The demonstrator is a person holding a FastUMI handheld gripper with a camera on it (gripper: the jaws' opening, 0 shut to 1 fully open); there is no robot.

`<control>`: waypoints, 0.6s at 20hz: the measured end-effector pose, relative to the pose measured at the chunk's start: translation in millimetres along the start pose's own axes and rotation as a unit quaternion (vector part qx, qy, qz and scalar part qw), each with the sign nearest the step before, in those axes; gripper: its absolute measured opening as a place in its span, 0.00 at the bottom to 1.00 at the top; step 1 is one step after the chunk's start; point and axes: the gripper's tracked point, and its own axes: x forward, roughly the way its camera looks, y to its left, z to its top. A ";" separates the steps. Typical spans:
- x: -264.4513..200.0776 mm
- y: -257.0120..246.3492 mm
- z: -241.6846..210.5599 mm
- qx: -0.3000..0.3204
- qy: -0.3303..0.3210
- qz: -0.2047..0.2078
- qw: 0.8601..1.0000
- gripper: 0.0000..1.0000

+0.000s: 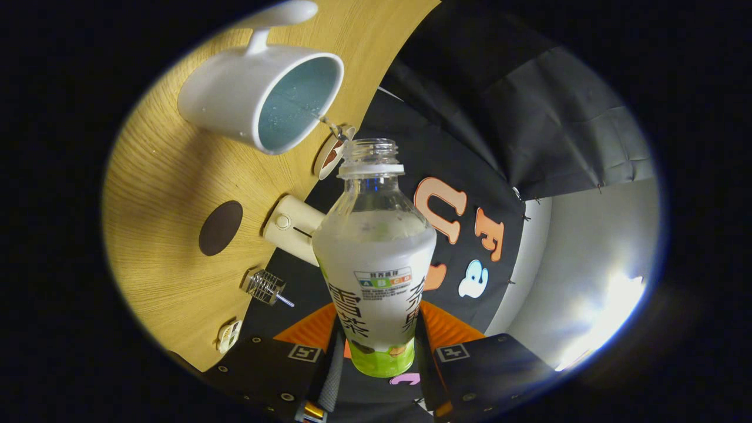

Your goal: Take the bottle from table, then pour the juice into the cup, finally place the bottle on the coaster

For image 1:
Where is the wooden table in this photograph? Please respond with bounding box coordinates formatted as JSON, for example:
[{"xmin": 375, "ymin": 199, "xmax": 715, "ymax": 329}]
[{"xmin": 101, "ymin": 0, "xmax": 441, "ymax": 372}]

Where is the white toaster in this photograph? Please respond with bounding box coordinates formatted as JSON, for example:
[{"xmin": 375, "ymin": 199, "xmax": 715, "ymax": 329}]
[{"xmin": 263, "ymin": 194, "xmax": 325, "ymax": 267}]

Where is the metal wire holder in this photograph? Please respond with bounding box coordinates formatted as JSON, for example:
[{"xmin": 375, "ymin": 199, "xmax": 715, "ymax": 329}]
[{"xmin": 242, "ymin": 268, "xmax": 287, "ymax": 306}]

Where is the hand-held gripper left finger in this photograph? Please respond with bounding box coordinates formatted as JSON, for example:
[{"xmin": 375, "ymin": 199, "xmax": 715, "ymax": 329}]
[{"xmin": 203, "ymin": 303, "xmax": 347, "ymax": 422}]

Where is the dark brown round coaster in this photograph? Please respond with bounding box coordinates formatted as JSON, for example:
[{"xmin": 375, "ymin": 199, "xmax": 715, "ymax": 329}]
[{"xmin": 199, "ymin": 200, "xmax": 244, "ymax": 257}]

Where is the white divided bean dish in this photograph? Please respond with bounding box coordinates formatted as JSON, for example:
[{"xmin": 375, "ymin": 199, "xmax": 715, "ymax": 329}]
[{"xmin": 215, "ymin": 320, "xmax": 243, "ymax": 354}]

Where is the white cup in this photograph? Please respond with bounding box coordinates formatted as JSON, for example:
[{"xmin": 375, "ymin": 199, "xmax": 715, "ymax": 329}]
[{"xmin": 177, "ymin": 0, "xmax": 345, "ymax": 156}]

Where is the clear juice bottle white label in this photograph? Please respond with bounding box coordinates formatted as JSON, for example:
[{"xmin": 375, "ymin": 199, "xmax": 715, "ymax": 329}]
[{"xmin": 311, "ymin": 139, "xmax": 438, "ymax": 378}]

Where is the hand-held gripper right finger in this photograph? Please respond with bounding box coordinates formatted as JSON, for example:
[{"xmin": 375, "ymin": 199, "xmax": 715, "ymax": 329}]
[{"xmin": 414, "ymin": 301, "xmax": 556, "ymax": 421}]

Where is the small white plate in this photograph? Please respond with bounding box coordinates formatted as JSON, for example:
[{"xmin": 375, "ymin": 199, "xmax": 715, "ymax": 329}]
[{"xmin": 313, "ymin": 125, "xmax": 356, "ymax": 180}]

